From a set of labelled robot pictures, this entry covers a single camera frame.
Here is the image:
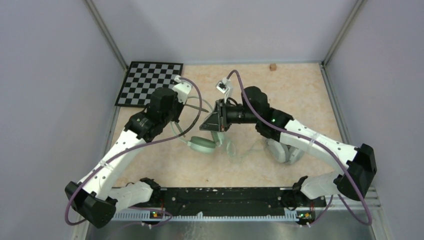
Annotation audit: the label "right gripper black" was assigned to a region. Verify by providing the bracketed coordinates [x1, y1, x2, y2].
[199, 99, 259, 133]

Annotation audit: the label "mint green headphones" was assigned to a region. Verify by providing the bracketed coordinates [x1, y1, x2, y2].
[167, 96, 226, 155]

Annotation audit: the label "mint green cable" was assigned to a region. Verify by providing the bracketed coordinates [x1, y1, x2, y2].
[225, 139, 269, 162]

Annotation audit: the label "white gaming headphones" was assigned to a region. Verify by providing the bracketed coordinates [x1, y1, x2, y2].
[266, 139, 304, 165]

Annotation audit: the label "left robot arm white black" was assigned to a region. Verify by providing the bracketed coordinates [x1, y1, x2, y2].
[64, 84, 192, 229]

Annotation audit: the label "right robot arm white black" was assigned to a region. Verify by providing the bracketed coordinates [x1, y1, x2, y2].
[199, 86, 377, 206]

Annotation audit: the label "black white checkerboard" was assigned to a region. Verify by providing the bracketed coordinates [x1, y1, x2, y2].
[115, 61, 184, 108]

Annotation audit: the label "small wooden cube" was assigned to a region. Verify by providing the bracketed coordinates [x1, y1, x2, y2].
[269, 63, 277, 71]

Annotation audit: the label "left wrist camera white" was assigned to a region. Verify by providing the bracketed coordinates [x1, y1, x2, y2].
[172, 75, 193, 105]

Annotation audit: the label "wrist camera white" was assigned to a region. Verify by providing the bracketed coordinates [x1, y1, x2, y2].
[172, 75, 193, 105]
[215, 78, 234, 103]

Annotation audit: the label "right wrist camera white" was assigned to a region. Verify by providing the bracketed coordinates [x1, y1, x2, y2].
[215, 78, 234, 103]

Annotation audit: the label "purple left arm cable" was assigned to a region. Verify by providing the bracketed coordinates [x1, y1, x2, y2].
[64, 77, 203, 229]

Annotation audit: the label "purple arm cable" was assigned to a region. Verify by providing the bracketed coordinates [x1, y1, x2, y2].
[228, 69, 374, 228]
[64, 77, 203, 229]

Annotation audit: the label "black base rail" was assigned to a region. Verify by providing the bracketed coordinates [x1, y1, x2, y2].
[148, 187, 327, 217]

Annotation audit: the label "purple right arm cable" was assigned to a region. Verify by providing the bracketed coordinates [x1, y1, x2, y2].
[228, 69, 374, 228]

